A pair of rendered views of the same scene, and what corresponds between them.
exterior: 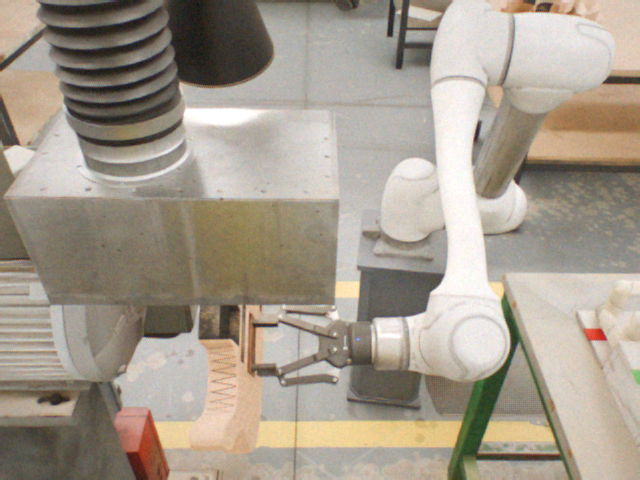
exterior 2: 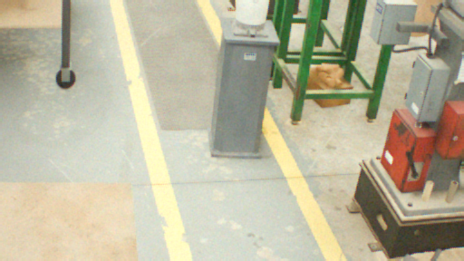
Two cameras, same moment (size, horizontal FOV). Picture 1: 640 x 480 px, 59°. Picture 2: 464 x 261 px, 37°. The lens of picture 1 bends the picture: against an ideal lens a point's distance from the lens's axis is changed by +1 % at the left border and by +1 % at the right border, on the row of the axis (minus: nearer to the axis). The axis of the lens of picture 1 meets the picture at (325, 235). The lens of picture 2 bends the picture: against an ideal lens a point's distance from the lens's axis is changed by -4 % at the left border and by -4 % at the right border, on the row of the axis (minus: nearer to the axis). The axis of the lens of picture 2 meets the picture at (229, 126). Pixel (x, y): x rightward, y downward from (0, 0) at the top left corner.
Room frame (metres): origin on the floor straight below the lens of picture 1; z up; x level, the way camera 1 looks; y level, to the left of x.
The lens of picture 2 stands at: (2.27, 3.04, 2.18)
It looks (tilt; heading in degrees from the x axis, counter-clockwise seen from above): 31 degrees down; 255
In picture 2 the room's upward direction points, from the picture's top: 7 degrees clockwise
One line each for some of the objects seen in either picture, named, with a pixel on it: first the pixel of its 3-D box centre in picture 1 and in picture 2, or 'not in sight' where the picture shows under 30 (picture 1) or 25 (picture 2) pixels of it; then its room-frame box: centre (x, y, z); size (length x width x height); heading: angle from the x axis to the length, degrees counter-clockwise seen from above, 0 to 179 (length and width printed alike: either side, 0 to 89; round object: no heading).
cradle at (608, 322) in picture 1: (611, 328); not in sight; (0.76, -0.58, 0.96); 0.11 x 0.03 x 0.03; 2
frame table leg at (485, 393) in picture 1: (481, 404); (306, 55); (0.91, -0.45, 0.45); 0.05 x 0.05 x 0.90; 2
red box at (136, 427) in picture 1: (104, 454); (408, 144); (0.71, 0.54, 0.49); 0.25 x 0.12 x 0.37; 92
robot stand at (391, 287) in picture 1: (393, 314); (241, 89); (1.32, -0.24, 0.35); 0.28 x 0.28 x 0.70; 84
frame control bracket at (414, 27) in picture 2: not in sight; (416, 27); (0.74, 0.39, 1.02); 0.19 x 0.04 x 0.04; 2
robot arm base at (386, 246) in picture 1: (398, 232); (250, 25); (1.33, -0.23, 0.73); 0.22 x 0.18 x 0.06; 84
